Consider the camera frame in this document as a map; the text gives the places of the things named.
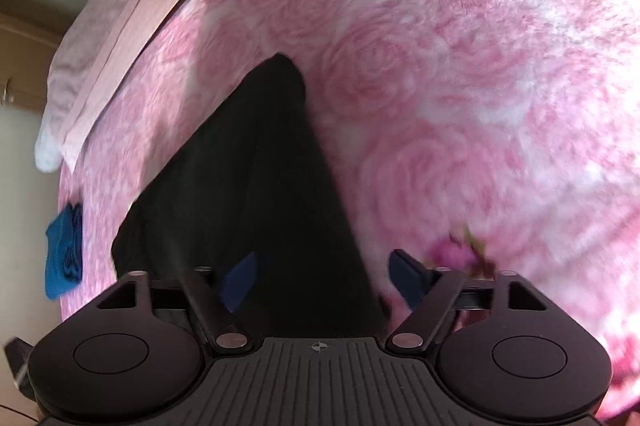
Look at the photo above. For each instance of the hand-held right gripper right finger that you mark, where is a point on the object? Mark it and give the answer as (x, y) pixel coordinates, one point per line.
(406, 278)

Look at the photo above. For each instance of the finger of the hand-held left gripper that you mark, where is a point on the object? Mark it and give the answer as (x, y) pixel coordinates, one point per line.
(21, 353)

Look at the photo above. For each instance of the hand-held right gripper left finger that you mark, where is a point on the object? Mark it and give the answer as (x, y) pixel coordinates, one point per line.
(241, 281)

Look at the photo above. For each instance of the black pants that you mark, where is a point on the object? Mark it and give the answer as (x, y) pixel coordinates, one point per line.
(240, 186)

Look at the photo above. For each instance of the blue folded cloth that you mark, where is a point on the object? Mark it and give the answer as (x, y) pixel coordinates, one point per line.
(64, 251)

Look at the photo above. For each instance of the white pillow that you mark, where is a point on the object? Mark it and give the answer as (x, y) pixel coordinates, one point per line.
(46, 153)

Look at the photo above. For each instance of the pink floral blanket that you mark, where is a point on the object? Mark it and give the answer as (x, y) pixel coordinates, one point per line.
(450, 80)

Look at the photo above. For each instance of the wooden door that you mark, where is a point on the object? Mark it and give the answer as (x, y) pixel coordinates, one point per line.
(25, 65)

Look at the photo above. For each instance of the pink pillow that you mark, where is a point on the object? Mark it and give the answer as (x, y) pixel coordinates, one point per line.
(125, 15)

